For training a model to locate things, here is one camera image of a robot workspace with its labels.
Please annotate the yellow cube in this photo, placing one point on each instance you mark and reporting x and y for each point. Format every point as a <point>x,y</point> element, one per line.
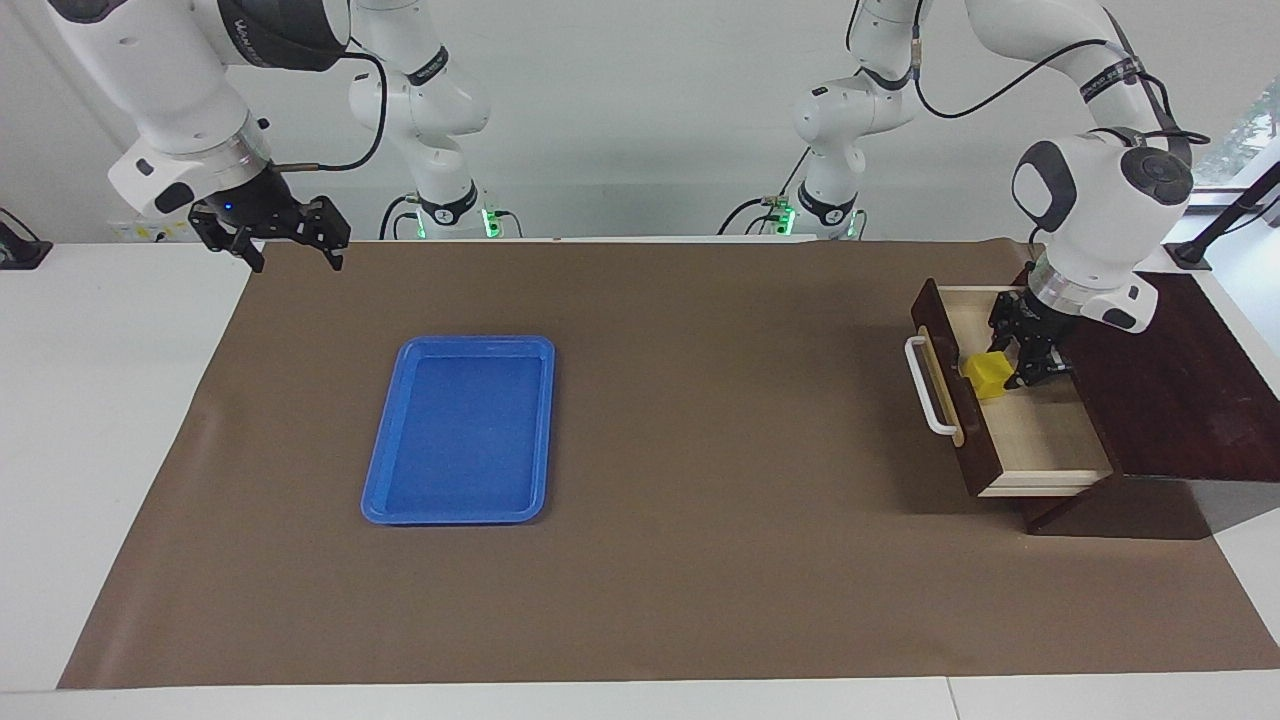
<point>987,378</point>

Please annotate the blue plastic tray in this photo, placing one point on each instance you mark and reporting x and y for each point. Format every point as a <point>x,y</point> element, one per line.
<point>460,440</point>

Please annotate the black table clamp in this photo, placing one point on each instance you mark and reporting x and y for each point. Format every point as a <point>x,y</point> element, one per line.
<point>20,250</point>

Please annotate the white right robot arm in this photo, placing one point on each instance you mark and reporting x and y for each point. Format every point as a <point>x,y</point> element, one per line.
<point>170,90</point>

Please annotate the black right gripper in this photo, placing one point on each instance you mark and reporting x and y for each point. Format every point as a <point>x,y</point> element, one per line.
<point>250,210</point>

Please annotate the window with greenery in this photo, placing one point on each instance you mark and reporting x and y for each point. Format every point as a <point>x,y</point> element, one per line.
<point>1250,130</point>

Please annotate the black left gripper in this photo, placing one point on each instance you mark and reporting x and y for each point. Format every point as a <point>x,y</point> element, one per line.
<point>1035,315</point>

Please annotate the dark wooden cabinet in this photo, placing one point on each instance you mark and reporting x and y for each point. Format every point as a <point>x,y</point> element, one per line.
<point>1180,400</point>

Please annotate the black clamp stand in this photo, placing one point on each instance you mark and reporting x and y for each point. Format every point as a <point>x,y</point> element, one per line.
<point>1235,210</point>

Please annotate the brown table mat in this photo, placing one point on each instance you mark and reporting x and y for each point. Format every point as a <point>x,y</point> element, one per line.
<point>700,500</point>

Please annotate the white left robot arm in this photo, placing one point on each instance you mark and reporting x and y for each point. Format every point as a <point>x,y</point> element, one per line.
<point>1100,190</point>

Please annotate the white wall socket box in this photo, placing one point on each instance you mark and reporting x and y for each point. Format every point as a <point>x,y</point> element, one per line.
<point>150,232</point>

